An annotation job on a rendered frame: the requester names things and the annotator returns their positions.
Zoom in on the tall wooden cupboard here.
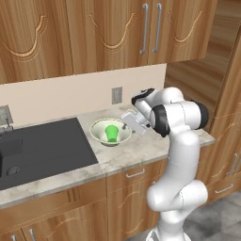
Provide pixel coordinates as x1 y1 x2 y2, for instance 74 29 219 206
195 31 241 204

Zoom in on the silver drawer handle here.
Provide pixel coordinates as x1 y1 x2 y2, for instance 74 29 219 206
125 168 146 179

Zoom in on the wooden base cupboard door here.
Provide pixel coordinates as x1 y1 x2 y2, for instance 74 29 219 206
106 178 164 241
21 199 109 241
0 228 26 241

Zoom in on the wooden panel under sink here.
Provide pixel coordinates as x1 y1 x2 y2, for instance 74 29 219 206
0 178 108 233

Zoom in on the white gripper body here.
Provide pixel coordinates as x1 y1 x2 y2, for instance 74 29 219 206
120 108 147 137

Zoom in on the green cup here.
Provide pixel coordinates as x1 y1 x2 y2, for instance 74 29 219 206
104 124 121 143

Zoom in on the wooden drawer front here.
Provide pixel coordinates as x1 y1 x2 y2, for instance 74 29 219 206
105 158 169 194

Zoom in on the silver cupboard door handle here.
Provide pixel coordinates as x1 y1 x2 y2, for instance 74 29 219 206
152 2 163 54
138 3 151 56

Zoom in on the dark grey sink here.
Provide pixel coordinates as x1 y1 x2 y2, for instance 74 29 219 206
0 117 100 192

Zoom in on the grey wall socket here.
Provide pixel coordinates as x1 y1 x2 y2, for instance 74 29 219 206
0 104 14 125
111 86 123 105

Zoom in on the wooden wall cupboard door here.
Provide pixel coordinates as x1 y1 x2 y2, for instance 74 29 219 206
0 0 74 86
147 0 218 66
65 0 155 75

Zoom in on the white bowl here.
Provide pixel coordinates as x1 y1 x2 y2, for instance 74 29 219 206
89 118 133 148

